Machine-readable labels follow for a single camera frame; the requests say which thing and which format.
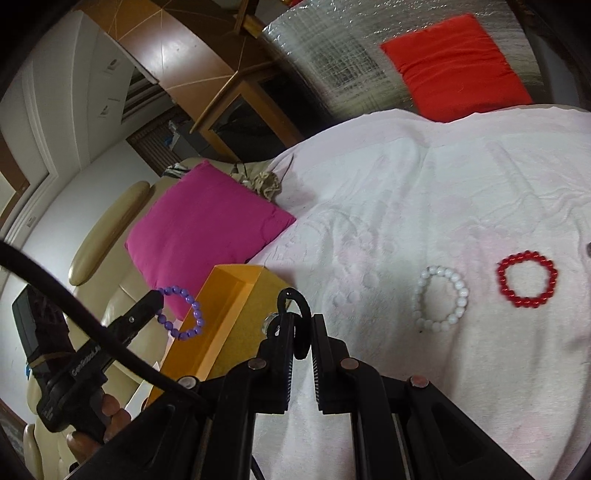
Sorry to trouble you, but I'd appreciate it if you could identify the wooden cabinet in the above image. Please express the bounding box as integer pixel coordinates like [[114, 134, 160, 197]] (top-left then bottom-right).
[[85, 0, 305, 162]]

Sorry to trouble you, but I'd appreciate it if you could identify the silver foil mat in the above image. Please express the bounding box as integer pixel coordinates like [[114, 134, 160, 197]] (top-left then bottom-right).
[[261, 0, 543, 123]]

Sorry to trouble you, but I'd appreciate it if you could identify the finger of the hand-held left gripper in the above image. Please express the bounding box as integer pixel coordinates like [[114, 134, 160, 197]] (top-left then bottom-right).
[[99, 290, 165, 352]]

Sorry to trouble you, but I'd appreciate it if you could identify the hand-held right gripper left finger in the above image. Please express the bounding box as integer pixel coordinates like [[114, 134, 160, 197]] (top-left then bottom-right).
[[99, 311, 297, 480]]

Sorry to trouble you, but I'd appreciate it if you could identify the black cable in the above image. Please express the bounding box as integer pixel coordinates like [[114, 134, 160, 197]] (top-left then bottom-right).
[[0, 241, 208, 407]]

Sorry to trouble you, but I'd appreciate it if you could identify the red pillow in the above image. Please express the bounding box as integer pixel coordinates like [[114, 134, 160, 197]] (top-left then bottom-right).
[[379, 13, 535, 124]]

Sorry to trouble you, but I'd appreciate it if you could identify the purple bead bracelet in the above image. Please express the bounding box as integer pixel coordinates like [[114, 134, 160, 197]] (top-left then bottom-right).
[[156, 285, 205, 342]]

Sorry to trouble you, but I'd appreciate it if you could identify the black hair tie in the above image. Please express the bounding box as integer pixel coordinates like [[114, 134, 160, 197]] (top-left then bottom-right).
[[276, 287, 311, 361]]

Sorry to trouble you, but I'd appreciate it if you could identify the person's left hand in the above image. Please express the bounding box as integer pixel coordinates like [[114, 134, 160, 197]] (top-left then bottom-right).
[[67, 392, 132, 462]]

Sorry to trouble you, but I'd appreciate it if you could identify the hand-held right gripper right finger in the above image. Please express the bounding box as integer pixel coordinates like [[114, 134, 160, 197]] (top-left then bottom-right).
[[310, 314, 543, 480]]

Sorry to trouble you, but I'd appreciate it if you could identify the beige leather sofa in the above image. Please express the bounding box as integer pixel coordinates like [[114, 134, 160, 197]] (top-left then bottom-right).
[[23, 157, 278, 480]]

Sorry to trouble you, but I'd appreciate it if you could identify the beige patterned cloth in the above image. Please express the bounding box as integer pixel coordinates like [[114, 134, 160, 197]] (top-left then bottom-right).
[[228, 159, 296, 204]]

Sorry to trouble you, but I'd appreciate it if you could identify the red bead bracelet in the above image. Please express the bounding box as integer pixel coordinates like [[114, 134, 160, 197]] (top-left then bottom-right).
[[496, 250, 558, 309]]

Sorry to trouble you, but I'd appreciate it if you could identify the pink pillow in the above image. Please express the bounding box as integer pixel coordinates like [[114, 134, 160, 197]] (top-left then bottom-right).
[[124, 160, 297, 296]]

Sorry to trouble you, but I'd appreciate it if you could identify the white bead bracelet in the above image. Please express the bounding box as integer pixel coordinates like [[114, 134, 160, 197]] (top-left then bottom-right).
[[412, 265, 470, 333]]

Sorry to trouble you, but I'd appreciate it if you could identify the orange cardboard box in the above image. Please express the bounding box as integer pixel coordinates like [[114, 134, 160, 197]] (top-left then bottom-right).
[[145, 264, 289, 411]]

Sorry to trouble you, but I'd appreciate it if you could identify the white blanket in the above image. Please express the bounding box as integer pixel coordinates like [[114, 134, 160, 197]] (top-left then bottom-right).
[[252, 105, 591, 480]]

